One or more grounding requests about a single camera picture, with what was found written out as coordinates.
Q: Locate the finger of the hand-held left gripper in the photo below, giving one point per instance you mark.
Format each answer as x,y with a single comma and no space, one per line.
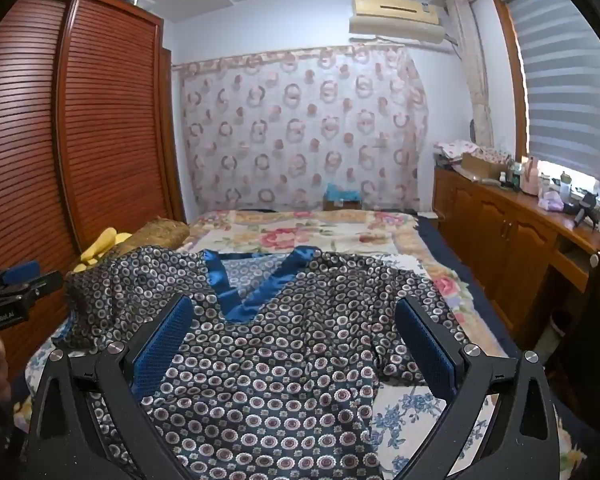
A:
42,285
22,272

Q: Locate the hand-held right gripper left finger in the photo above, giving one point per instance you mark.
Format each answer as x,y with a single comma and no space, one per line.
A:
165,345

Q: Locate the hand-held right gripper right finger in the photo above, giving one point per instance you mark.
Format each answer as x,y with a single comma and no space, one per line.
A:
425,345

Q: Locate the dark circle-patterned shirt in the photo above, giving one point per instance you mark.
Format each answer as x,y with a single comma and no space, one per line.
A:
290,360

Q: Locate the yellow plush toy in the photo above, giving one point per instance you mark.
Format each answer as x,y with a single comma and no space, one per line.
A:
102,247

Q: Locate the blue floral quilt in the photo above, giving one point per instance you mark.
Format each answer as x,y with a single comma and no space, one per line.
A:
410,430

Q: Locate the navy bed sheet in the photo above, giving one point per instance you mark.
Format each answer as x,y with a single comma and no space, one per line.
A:
440,245

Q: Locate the brown folded cloth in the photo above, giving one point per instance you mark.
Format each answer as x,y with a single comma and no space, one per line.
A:
155,235

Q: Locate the wooden sideboard cabinet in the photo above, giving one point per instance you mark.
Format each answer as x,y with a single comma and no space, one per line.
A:
500,230

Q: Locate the dark waste bin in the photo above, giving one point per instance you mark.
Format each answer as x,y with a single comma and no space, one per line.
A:
564,325

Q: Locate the small cardboard box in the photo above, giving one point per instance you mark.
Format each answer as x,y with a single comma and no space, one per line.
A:
341,205

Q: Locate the pink floral blanket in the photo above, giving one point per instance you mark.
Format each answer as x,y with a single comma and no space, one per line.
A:
305,232

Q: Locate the blue plastic bag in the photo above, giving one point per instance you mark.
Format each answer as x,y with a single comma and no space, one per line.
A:
342,191

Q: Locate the brown louvered wooden wardrobe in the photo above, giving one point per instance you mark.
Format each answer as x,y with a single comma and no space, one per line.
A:
105,110

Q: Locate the purple cloth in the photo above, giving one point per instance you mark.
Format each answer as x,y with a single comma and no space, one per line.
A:
550,202

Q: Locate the open cardboard box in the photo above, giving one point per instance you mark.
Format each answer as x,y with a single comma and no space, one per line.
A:
482,164

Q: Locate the green bottle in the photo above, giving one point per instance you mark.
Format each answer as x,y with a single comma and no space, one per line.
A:
516,174

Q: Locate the pink bottle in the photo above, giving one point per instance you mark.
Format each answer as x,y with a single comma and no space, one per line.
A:
530,177

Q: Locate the pink folded cloth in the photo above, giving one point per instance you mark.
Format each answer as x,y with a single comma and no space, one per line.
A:
455,149

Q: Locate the small black tripod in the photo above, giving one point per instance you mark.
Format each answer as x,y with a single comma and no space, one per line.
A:
584,215

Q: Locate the white bottle with dark cap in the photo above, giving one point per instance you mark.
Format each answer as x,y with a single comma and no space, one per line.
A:
565,187

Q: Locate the dark round fan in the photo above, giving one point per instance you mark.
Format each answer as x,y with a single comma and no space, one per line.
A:
473,130

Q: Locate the beige tied window curtain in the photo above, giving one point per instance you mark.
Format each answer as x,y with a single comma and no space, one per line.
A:
475,70

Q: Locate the white storage box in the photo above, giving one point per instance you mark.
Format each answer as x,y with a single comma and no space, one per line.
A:
139,1

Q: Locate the grey striped window blind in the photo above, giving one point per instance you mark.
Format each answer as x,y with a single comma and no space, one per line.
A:
570,85

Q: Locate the wooden window frame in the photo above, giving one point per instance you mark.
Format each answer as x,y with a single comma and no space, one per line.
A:
510,60

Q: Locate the wall air conditioner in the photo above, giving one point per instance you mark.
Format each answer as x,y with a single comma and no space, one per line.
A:
405,15

